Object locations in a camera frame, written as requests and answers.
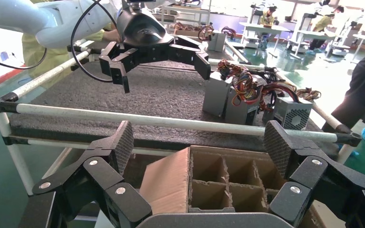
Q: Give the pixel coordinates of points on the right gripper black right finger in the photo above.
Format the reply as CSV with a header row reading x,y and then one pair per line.
x,y
308,170

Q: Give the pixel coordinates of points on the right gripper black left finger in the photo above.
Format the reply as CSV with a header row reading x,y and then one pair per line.
x,y
107,176

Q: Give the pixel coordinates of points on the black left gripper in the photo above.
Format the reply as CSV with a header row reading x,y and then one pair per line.
x,y
141,28

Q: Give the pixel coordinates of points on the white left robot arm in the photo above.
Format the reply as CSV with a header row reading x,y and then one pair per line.
x,y
59,25

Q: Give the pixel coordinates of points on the cardboard box with dividers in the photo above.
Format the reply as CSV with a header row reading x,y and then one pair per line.
x,y
170,182

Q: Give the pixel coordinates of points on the white shelf rack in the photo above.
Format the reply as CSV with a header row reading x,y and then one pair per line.
x,y
185,10

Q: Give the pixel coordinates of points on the white workshop table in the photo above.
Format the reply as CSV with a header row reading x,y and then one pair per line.
x,y
311,34
264,28

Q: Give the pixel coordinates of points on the person in yellow gown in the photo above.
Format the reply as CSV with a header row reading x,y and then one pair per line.
x,y
44,59

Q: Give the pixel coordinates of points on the seated person in yellow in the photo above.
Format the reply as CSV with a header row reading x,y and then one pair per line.
x,y
267,17

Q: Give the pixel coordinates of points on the white wheeled robot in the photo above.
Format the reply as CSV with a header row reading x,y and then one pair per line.
x,y
340,47

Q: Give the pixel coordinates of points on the masked person in yellow vest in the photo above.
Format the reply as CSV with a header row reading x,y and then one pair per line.
x,y
324,23

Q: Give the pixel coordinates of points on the white pipe table frame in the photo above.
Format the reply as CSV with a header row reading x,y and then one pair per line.
x,y
138,119

